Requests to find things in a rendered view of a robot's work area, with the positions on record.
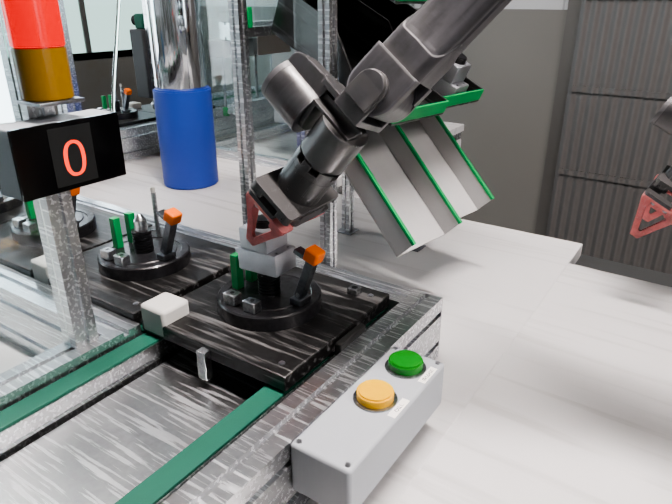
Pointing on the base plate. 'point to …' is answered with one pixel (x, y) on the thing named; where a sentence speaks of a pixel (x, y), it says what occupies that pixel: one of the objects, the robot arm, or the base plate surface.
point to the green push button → (405, 363)
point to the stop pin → (204, 363)
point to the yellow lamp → (43, 73)
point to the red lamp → (33, 23)
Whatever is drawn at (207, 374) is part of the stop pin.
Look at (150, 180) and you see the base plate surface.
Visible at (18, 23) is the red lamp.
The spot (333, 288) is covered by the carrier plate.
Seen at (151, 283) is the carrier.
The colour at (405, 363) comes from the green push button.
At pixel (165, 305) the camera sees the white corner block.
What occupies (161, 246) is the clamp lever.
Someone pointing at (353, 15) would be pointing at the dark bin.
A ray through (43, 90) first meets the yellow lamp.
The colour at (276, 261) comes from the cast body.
